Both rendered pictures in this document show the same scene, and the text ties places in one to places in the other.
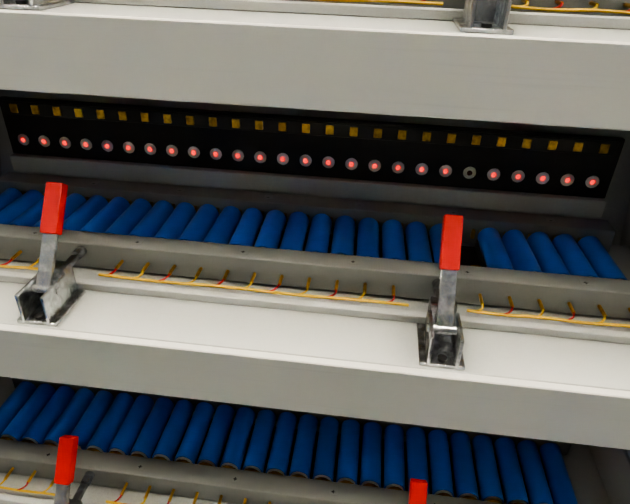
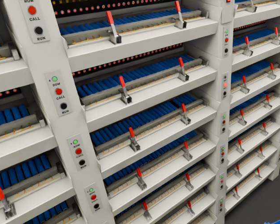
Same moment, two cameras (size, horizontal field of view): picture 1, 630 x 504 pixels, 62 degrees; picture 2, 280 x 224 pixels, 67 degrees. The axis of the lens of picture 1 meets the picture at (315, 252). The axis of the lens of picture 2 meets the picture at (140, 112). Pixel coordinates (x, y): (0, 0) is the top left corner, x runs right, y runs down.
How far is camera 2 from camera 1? 0.67 m
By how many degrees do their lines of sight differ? 35
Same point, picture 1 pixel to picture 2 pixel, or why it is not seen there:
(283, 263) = (159, 121)
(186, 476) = (150, 164)
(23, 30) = (132, 106)
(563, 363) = (198, 116)
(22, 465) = (123, 182)
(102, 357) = (149, 149)
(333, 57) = (172, 92)
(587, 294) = (194, 104)
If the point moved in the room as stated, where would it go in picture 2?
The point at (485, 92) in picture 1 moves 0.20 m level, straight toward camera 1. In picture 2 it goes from (187, 88) to (223, 104)
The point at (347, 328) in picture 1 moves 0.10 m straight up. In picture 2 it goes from (174, 126) to (172, 104)
